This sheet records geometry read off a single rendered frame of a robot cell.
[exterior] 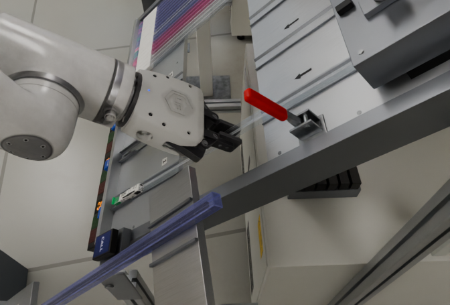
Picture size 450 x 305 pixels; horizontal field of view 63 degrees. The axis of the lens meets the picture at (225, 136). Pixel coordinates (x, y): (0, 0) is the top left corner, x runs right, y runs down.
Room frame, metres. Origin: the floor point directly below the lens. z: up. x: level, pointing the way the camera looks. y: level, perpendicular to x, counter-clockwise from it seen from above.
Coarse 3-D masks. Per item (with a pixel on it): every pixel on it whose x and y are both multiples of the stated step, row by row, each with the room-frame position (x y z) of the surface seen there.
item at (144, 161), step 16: (176, 48) 0.65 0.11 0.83; (160, 64) 0.64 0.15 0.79; (176, 64) 0.60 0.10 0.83; (128, 144) 0.46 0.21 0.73; (144, 144) 0.43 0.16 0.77; (128, 160) 0.41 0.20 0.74; (144, 160) 0.39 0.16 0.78; (160, 160) 0.36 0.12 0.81; (176, 160) 0.34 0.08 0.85; (128, 176) 0.37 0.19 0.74; (144, 176) 0.35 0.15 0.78; (144, 192) 0.31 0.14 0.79; (112, 208) 0.31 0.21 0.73; (128, 208) 0.30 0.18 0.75; (144, 208) 0.28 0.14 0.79; (112, 224) 0.28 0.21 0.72; (128, 224) 0.26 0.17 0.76
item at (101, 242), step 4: (108, 232) 0.23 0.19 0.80; (100, 236) 0.23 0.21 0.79; (104, 236) 0.23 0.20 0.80; (108, 236) 0.22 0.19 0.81; (96, 240) 0.23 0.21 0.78; (100, 240) 0.22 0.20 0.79; (104, 240) 0.22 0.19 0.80; (108, 240) 0.22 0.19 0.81; (96, 244) 0.22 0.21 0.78; (100, 244) 0.22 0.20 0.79; (104, 244) 0.21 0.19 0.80; (108, 244) 0.21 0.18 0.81; (96, 248) 0.21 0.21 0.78; (100, 248) 0.21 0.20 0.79; (104, 248) 0.21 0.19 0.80; (96, 252) 0.21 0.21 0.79; (100, 252) 0.20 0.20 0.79; (104, 252) 0.20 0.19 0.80
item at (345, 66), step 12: (348, 60) 0.33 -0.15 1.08; (324, 72) 0.34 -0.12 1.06; (336, 72) 0.33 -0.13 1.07; (348, 72) 0.33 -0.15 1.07; (312, 84) 0.33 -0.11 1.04; (324, 84) 0.33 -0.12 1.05; (288, 96) 0.33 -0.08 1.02; (300, 96) 0.32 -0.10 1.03; (252, 120) 0.33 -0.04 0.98; (264, 120) 0.32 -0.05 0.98; (228, 132) 0.33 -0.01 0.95; (240, 132) 0.32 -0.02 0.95; (168, 168) 0.32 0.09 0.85; (180, 168) 0.32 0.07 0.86; (144, 180) 0.33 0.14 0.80; (156, 180) 0.32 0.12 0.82
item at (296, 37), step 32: (256, 0) 0.60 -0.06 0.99; (288, 0) 0.53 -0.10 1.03; (320, 0) 0.48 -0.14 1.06; (256, 32) 0.51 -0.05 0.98; (288, 32) 0.46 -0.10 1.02; (320, 32) 0.42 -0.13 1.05; (256, 64) 0.44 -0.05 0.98; (288, 64) 0.40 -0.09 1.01; (320, 64) 0.36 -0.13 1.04; (448, 64) 0.27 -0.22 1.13; (320, 96) 0.32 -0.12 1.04; (352, 96) 0.29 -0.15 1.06; (384, 96) 0.27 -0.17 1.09; (288, 128) 0.29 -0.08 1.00
